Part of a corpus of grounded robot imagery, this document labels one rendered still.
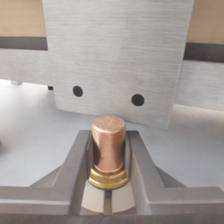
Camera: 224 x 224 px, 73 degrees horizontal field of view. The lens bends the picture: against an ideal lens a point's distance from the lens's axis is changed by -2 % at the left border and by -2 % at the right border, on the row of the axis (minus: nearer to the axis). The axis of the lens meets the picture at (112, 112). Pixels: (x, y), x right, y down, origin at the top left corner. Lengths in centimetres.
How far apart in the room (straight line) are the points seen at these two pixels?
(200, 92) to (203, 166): 16
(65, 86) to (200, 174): 24
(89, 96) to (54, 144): 19
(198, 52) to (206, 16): 4
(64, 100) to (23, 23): 19
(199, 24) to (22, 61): 24
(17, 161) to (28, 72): 15
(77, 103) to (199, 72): 13
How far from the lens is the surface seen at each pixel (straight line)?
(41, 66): 25
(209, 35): 23
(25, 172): 29
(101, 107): 15
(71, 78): 16
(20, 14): 33
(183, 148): 34
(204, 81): 19
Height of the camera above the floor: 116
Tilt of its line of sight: 27 degrees up
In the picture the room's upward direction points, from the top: 179 degrees counter-clockwise
